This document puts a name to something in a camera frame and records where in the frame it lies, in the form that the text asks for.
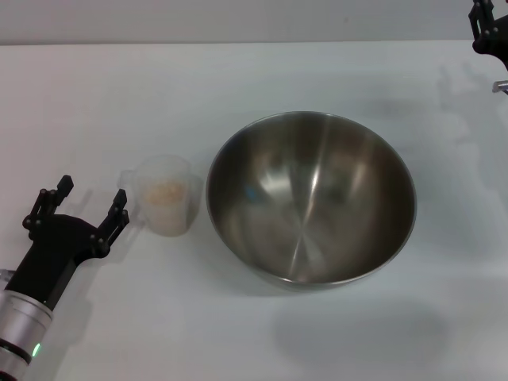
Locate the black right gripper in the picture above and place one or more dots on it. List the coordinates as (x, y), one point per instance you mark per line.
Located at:
(498, 41)

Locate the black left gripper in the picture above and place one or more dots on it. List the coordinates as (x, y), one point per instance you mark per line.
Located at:
(55, 254)

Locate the white rice grains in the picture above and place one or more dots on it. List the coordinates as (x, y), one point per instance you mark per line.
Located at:
(166, 191)

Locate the transparent plastic measuring cup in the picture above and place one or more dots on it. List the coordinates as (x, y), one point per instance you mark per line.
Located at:
(170, 222)

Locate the stainless steel mixing bowl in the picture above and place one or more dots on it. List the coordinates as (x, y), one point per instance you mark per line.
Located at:
(313, 206)

